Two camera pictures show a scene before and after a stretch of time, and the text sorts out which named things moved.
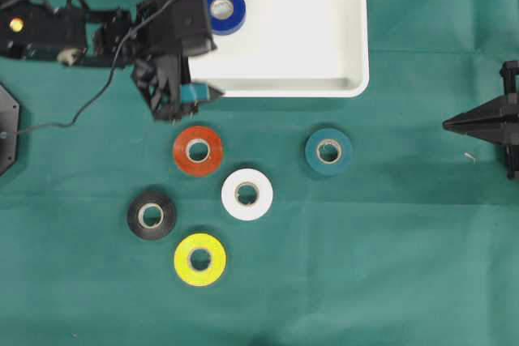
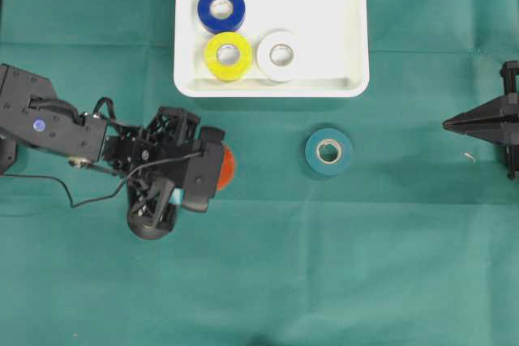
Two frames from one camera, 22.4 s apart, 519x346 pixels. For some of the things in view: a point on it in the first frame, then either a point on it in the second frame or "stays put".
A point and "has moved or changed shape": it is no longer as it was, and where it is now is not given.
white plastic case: (305, 33) stays put
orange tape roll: (198, 151) has moved or changed shape
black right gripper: (508, 117) stays put
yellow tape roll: (199, 259) → (224, 71)
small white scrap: (469, 155) stays put
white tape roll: (246, 194) → (276, 54)
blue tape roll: (227, 10) stays put
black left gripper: (160, 69) → (152, 160)
